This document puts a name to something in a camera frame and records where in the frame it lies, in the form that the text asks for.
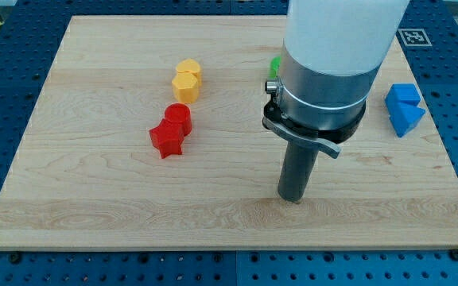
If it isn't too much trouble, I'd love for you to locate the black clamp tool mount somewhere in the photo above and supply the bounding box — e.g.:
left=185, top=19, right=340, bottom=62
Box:
left=262, top=99, right=366, bottom=159

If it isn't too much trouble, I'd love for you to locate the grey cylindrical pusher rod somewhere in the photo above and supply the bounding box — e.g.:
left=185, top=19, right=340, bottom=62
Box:
left=278, top=142, right=318, bottom=202

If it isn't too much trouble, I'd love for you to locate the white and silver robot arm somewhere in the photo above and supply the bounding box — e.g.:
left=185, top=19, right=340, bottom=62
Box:
left=262, top=0, right=409, bottom=202

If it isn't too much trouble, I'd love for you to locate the red star block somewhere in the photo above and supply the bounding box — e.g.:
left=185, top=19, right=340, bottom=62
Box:
left=149, top=119, right=184, bottom=159

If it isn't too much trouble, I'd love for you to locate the green block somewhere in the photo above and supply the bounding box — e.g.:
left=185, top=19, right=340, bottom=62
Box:
left=269, top=56, right=281, bottom=78

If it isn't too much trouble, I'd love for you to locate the yellow hexagon block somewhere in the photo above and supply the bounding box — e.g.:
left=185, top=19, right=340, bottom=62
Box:
left=172, top=73, right=200, bottom=103

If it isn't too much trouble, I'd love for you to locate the red cylinder block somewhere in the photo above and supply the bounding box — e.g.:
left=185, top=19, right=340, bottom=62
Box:
left=165, top=103, right=192, bottom=136

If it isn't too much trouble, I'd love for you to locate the yellow heart block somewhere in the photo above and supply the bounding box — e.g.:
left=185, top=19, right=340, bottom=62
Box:
left=175, top=58, right=203, bottom=86

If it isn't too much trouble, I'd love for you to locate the blue triangle block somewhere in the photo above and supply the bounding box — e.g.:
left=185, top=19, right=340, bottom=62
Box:
left=387, top=102, right=425, bottom=137

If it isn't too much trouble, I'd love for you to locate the light wooden board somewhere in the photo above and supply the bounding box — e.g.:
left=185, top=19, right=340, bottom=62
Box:
left=0, top=16, right=458, bottom=251

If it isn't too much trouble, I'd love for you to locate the blue cube block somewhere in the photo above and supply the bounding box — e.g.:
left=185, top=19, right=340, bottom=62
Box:
left=385, top=83, right=421, bottom=115

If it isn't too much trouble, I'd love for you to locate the black white fiducial marker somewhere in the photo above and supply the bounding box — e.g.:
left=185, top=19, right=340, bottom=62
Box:
left=398, top=29, right=432, bottom=47

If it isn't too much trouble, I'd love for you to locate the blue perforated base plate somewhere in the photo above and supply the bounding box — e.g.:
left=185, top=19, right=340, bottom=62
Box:
left=0, top=1, right=458, bottom=285

